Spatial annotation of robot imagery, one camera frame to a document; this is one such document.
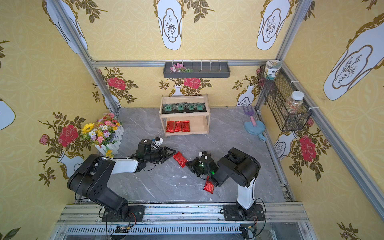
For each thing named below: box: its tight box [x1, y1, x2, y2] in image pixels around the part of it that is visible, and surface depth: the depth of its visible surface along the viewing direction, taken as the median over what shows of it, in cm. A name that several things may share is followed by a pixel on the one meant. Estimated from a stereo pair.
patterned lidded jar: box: [265, 59, 282, 80], surface depth 87 cm
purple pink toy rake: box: [243, 106, 257, 127], surface depth 123 cm
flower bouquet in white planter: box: [82, 112, 125, 158], surface depth 90 cm
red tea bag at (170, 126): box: [166, 120, 175, 133], surface depth 106 cm
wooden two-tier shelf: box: [159, 94, 211, 137], surface depth 98 cm
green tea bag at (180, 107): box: [174, 102, 187, 114], surface depth 94 cm
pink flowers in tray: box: [169, 62, 191, 73], surface depth 89 cm
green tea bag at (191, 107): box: [185, 102, 198, 113], surface depth 94 cm
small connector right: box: [240, 225, 257, 239], surface depth 72 cm
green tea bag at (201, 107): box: [196, 102, 207, 113], surface depth 94 cm
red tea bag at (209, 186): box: [203, 175, 215, 194], surface depth 82 cm
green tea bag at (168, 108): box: [162, 103, 175, 114], surface depth 94 cm
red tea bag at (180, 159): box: [173, 151, 189, 168], surface depth 92 cm
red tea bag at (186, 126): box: [182, 120, 191, 132], surface depth 108 cm
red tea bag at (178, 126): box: [174, 121, 183, 132], surface depth 106 cm
